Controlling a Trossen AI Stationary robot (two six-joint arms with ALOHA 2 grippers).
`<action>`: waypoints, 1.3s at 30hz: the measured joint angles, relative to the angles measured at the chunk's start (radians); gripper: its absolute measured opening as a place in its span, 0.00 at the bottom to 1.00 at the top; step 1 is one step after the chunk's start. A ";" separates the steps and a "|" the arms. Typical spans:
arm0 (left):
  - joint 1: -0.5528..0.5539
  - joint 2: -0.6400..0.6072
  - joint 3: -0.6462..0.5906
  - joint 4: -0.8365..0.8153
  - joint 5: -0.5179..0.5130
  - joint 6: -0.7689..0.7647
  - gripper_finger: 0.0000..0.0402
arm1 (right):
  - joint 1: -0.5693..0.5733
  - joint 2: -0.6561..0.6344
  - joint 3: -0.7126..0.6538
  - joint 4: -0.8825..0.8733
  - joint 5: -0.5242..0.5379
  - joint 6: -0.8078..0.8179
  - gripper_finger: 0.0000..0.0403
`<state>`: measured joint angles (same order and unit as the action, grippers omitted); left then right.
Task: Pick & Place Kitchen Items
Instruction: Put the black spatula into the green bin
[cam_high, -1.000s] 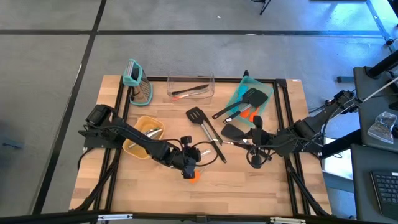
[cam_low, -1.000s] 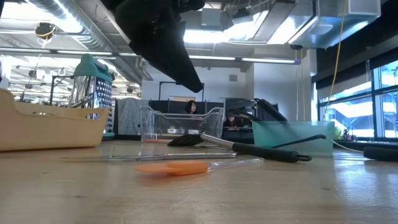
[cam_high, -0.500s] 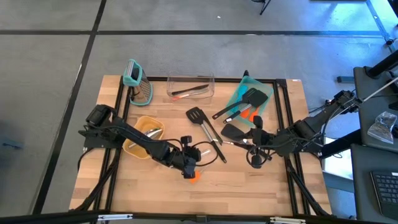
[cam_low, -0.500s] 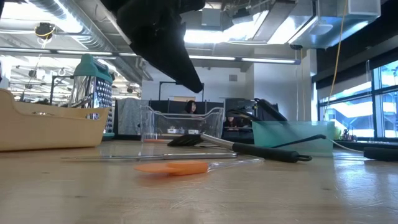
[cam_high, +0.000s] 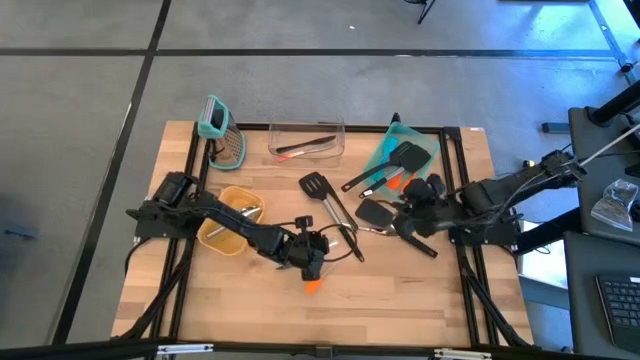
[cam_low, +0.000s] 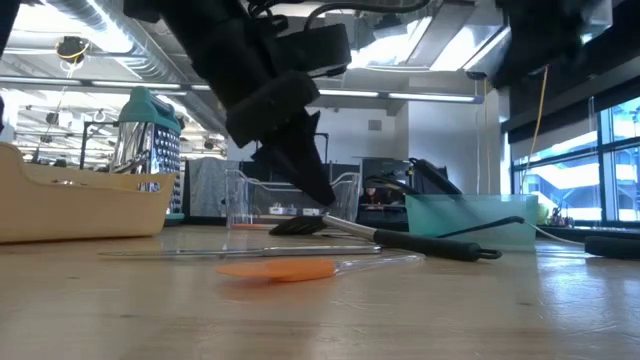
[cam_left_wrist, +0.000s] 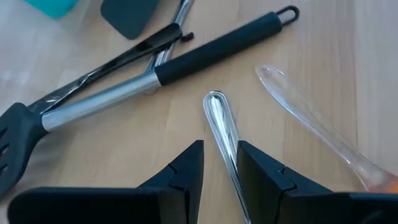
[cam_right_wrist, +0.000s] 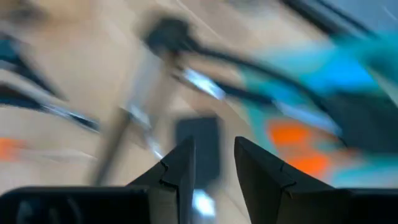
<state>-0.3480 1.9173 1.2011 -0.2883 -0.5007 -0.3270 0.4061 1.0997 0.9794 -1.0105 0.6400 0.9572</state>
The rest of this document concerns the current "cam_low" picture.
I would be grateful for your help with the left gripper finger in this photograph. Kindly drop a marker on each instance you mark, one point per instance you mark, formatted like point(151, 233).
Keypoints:
point(280, 115)
point(275, 162)

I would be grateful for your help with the clear plastic bin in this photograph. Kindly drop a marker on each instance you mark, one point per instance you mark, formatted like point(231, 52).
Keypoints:
point(240, 200)

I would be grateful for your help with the orange plastic bin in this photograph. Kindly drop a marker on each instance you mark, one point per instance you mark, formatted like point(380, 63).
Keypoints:
point(75, 210)

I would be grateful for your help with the shiny steel scoop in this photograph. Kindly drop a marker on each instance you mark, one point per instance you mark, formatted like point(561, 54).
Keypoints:
point(67, 182)

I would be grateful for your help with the teal plastic bin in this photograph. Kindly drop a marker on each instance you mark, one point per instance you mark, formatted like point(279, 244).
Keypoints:
point(480, 220)

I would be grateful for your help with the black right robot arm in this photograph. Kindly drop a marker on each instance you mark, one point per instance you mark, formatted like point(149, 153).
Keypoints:
point(540, 35)

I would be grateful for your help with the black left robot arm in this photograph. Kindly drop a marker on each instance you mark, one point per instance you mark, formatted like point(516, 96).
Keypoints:
point(145, 10)

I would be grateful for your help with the grey cloth cover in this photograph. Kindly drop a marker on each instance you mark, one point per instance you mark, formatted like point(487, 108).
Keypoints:
point(205, 185)

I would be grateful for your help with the person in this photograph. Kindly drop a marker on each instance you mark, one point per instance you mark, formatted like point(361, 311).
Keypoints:
point(372, 195)

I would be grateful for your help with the teal steel box grater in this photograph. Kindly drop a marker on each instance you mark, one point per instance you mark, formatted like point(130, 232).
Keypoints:
point(145, 140)

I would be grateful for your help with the long ceiling light bar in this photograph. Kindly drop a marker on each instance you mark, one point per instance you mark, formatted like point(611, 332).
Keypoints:
point(430, 96)

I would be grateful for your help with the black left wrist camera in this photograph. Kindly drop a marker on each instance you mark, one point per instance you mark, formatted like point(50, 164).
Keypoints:
point(320, 50)

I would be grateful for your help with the silver round air duct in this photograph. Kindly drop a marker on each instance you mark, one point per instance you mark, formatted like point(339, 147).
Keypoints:
point(145, 60)

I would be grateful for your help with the black background rack frame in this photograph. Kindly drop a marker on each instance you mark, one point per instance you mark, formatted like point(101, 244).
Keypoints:
point(100, 123)

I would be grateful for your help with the silver rectangular air duct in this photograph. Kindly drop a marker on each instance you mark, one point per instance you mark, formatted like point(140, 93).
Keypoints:
point(450, 45)

